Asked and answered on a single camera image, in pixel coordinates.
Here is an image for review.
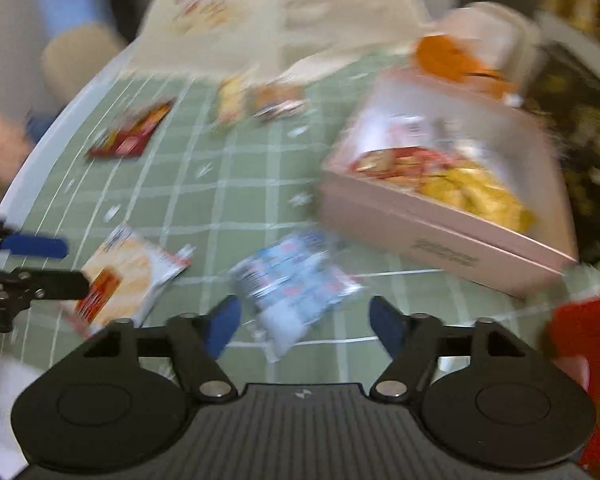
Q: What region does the white rice cracker packet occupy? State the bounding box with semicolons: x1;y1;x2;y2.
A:
62;224;195;338

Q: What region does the blue white candy bag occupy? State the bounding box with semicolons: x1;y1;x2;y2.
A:
228;229;364;362

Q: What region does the yellow snack bag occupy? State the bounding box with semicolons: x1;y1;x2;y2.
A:
417;164;535;233

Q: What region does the red yellow snack packet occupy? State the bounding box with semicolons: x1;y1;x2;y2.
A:
350;146;455;185

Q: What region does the person's hand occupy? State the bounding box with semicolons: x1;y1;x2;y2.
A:
0;115;33;191

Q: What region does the red bag at edge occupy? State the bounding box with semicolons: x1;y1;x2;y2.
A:
546;296;600;479

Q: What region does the red chips bag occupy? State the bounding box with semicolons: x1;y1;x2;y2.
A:
85;99;175;160

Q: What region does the green checked tablecloth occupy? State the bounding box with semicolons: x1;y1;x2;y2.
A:
1;54;586;385

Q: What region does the beige chair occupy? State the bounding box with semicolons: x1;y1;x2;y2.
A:
41;22;128;105

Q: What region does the pink cardboard box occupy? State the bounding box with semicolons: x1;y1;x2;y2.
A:
318;68;578;297

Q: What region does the long cream cracker pack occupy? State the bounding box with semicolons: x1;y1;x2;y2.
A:
216;75;247;127

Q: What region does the wrapped bread bun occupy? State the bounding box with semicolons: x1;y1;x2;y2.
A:
249;82;308;122

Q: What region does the cream mesh food cover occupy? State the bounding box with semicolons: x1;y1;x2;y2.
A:
128;0;431;81

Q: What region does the orange tissue box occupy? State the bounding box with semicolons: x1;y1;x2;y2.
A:
412;2;541;101

